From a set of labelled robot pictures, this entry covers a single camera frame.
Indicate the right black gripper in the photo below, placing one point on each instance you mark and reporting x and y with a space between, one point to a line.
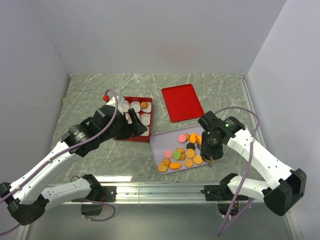
216 154

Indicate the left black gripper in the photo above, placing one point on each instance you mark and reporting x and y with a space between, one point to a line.
136 128

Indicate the swirl cookie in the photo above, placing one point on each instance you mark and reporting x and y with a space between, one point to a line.
187 136
166 162
144 105

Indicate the pink round cookie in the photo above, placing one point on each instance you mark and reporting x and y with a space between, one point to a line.
168 154
182 138

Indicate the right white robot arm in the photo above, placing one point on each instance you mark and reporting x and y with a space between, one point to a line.
281 188

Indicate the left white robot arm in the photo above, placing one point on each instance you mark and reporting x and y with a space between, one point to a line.
30 196

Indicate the dotted round biscuit right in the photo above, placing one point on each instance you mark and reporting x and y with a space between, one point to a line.
197 159

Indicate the dotted round biscuit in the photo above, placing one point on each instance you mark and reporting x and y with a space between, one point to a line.
190 153
162 168
197 159

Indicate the dotted round biscuit middle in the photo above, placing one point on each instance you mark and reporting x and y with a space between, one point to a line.
190 153

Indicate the black sandwich cookie upper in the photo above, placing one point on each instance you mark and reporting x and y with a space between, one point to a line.
190 145

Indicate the plain orange round cookie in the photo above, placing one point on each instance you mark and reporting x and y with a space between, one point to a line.
188 163

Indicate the red cookie box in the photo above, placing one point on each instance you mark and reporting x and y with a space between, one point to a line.
145 115

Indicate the green round cookie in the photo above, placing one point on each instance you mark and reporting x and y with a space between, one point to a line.
176 155

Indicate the lilac plastic tray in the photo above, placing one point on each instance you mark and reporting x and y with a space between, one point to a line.
162 142

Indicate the dotted round biscuit left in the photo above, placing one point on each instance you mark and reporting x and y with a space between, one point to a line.
162 168

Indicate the red box lid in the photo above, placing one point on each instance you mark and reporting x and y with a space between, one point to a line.
182 103

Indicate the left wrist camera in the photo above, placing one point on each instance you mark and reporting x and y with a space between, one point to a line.
115 101

